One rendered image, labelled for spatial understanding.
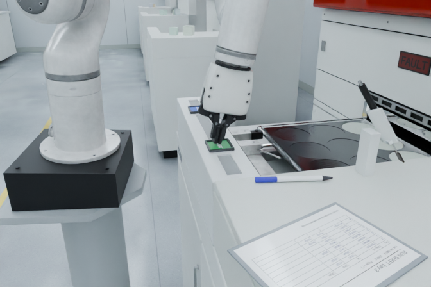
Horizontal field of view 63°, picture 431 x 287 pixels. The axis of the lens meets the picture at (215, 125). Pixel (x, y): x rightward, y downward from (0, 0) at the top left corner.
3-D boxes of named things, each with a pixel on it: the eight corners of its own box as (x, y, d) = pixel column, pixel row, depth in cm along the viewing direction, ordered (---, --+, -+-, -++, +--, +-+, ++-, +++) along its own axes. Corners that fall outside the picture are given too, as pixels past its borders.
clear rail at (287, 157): (260, 129, 108) (261, 125, 107) (321, 194, 73) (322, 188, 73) (256, 129, 107) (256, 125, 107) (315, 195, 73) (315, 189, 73)
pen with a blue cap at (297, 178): (331, 173, 64) (254, 175, 63) (333, 176, 63) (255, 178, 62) (331, 179, 64) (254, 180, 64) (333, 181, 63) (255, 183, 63)
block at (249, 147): (256, 148, 97) (256, 138, 96) (260, 154, 94) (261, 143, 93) (228, 151, 95) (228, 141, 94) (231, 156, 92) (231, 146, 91)
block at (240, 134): (247, 137, 104) (247, 127, 103) (251, 141, 101) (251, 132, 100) (221, 139, 103) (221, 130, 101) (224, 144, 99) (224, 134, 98)
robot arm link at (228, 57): (251, 50, 77) (247, 64, 78) (212, 43, 75) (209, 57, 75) (264, 57, 69) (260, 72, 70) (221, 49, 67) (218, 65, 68)
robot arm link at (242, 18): (213, 42, 76) (219, 48, 67) (226, -23, 72) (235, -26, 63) (250, 49, 77) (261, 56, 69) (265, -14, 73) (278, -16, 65)
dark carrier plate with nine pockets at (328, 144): (365, 121, 113) (365, 119, 113) (455, 171, 82) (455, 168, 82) (263, 129, 106) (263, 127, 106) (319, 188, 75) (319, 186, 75)
